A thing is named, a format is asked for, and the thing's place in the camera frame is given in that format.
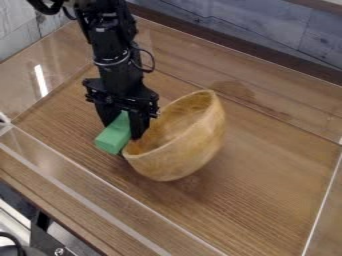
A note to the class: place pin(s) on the green rectangular stick block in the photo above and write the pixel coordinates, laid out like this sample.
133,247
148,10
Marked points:
114,135

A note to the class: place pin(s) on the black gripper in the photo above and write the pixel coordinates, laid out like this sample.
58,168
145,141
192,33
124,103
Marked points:
118,91

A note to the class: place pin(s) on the black table leg clamp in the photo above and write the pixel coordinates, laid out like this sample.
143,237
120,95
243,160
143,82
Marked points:
24,241

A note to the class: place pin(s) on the wooden bowl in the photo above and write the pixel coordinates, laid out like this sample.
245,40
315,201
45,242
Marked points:
183,138

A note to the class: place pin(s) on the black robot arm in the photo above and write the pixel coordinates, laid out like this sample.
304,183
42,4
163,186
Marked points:
106,25

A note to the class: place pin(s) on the clear acrylic side wall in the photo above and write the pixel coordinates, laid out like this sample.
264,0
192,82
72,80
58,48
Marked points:
112,221

